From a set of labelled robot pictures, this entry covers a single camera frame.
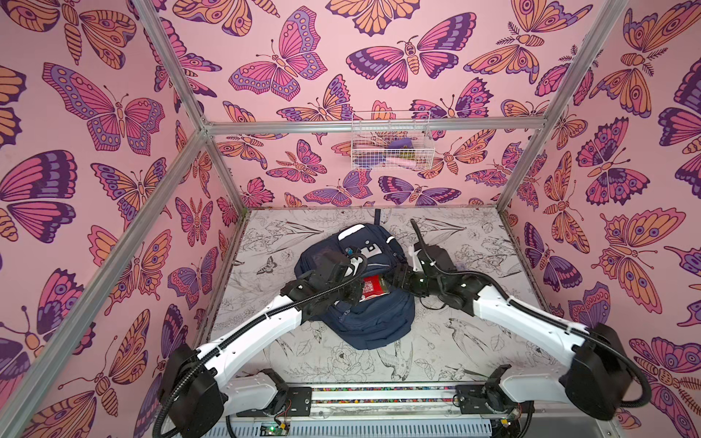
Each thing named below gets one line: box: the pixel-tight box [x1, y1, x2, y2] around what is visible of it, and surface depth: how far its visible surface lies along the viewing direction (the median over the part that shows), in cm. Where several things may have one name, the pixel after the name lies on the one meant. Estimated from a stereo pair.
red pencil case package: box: [358, 274, 391, 303], surface depth 86 cm
